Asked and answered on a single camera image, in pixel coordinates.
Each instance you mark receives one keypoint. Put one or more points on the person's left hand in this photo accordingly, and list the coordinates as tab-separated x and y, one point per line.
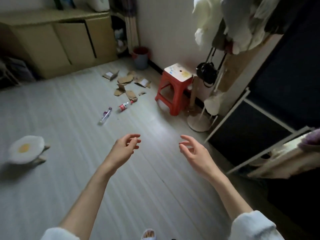
122	152

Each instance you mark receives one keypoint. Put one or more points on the person's right hand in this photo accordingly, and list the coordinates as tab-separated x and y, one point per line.
200	159

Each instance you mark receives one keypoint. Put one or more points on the clear bottle purple cap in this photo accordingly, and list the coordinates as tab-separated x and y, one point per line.
105	115

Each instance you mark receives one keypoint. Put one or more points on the clear bottle red label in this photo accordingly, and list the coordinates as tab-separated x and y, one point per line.
123	106

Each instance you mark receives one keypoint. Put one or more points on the torn cardboard pieces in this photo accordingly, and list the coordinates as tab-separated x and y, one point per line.
125	79

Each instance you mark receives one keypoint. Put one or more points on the grey bin with red liner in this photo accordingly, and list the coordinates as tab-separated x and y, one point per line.
141	61

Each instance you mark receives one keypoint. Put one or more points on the person's left forearm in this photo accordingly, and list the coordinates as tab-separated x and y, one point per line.
85	209

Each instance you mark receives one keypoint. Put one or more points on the person's right forearm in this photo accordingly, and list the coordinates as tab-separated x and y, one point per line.
230	197

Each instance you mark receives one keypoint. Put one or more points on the person's left foot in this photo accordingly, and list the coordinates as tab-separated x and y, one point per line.
148	233

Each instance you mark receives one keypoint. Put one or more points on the person's printed right sleeve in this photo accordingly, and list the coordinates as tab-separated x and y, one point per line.
252	227

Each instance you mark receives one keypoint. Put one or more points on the person's white left sleeve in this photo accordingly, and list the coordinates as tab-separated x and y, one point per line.
60	234

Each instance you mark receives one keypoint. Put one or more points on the red plastic stool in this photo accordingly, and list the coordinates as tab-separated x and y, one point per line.
175	97

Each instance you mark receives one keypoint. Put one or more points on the beige cloth bag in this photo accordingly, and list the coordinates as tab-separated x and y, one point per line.
282	159

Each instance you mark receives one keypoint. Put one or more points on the light blue left slipper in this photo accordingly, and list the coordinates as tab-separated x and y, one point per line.
143	237

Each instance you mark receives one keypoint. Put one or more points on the paint-stained cardboard sheet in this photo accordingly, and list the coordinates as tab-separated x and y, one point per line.
178	72

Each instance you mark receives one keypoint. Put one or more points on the white egg-shaped stool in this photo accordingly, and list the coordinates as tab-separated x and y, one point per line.
15	152

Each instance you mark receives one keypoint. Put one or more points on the purple fabric item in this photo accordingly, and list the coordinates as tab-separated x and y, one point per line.
311	138

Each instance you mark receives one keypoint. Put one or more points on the tall black cabinet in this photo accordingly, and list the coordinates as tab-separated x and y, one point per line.
287	84

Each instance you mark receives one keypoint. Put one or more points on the striped brown curtain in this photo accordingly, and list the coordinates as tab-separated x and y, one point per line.
131	27

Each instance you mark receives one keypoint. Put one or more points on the cluttered white storage rack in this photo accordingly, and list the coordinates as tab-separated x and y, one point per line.
17	72

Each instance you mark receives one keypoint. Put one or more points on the beige wooden cabinet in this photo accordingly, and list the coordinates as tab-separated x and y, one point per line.
37	47

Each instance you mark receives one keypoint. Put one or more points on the row of hanging clothes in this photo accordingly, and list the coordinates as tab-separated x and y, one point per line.
237	22

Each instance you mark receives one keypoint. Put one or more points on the white metal frame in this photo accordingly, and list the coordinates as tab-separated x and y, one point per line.
230	112

